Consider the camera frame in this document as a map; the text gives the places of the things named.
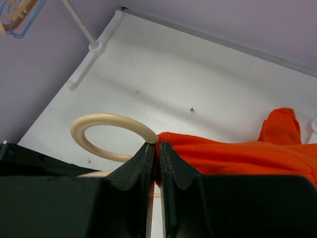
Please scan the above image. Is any wooden hanger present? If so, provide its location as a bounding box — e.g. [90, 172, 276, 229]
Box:
[71, 114, 163, 238]
[0, 0, 38, 34]

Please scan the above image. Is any orange t shirt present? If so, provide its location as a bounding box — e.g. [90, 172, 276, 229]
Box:
[156, 108, 317, 185]

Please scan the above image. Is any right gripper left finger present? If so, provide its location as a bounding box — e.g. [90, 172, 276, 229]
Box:
[104, 143, 156, 238]

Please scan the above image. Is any silver white clothes rack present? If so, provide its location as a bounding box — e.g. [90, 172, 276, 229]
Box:
[62, 0, 124, 91]

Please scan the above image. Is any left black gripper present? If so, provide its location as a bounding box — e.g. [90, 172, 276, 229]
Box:
[0, 143, 95, 177]

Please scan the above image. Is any blue wire hanger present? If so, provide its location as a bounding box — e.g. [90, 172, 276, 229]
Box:
[0, 0, 46, 39]

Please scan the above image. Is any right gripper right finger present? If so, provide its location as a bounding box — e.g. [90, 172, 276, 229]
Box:
[159, 142, 201, 238]

